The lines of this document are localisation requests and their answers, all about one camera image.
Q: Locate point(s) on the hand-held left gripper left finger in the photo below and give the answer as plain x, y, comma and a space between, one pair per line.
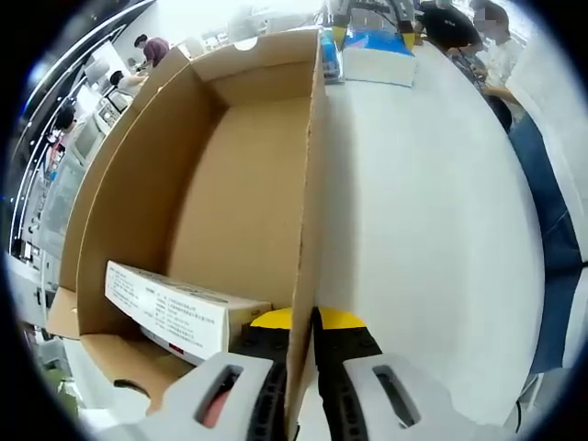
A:
206, 404

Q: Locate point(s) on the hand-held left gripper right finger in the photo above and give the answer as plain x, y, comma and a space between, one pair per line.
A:
367, 395

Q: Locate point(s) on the blue tissue pack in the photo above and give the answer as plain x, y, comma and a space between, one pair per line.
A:
376, 66

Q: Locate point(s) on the white box red label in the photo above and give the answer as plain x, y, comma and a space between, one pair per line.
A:
161, 339

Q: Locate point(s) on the white paper box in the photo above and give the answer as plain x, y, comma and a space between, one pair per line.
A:
174, 303

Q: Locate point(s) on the brown cardboard shoe box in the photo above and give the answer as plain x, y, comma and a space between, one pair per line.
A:
239, 193

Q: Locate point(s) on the person's white shirt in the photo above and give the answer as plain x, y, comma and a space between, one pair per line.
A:
556, 115

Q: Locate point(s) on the person's blue jeans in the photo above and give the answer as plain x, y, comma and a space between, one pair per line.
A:
542, 184

